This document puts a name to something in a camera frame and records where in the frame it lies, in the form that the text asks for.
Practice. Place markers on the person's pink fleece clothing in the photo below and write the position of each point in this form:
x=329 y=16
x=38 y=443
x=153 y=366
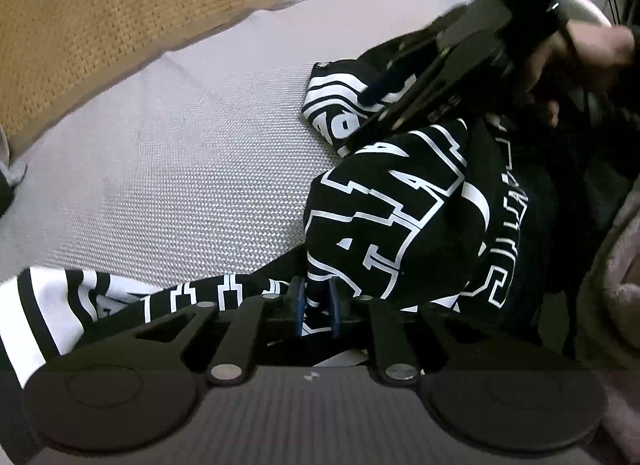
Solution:
x=615 y=295

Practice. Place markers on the black white-print shirt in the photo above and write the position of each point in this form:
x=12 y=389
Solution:
x=400 y=225

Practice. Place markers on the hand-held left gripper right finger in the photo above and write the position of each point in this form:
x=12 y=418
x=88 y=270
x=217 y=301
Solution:
x=335 y=312

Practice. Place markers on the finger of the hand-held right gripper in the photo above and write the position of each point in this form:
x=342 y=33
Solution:
x=390 y=127
x=400 y=72

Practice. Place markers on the dark grey sweatshirt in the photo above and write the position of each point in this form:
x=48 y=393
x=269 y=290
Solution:
x=12 y=170

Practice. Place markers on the person's dark clothing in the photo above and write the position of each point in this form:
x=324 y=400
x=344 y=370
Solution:
x=575 y=170

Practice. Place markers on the person's right hand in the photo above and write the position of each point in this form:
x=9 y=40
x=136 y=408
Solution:
x=595 y=47

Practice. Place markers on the tan woven headboard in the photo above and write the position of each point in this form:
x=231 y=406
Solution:
x=100 y=20

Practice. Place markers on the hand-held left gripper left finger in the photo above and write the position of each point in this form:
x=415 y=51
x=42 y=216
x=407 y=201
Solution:
x=298 y=310

